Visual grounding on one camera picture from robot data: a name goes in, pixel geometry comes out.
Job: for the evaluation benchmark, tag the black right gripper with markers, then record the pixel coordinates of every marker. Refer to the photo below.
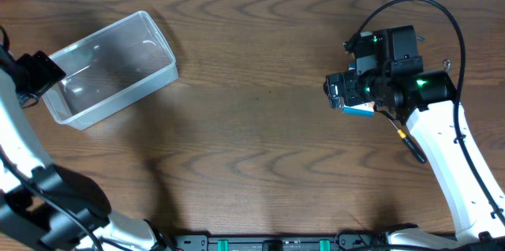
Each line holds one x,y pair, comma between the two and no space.
349,79

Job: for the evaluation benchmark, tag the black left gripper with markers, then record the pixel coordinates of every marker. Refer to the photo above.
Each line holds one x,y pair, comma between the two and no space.
42,75

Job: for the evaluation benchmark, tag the blue white screwdriver box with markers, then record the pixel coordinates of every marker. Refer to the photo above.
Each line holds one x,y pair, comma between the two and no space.
363,110

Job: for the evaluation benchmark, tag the clear plastic container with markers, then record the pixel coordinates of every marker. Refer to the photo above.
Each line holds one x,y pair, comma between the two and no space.
109,70

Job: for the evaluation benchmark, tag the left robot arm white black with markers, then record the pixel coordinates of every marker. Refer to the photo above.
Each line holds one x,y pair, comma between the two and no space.
43,205

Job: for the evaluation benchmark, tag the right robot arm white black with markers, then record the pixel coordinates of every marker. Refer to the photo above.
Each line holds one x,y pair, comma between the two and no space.
389,72

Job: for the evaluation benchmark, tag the black yellow precision screwdriver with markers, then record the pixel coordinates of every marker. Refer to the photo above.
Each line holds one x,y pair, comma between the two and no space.
408,142

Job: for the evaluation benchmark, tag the silver wrench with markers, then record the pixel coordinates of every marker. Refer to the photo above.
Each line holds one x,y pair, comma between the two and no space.
447,65

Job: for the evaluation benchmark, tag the black mounting rail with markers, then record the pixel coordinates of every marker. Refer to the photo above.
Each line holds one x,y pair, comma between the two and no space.
343,240

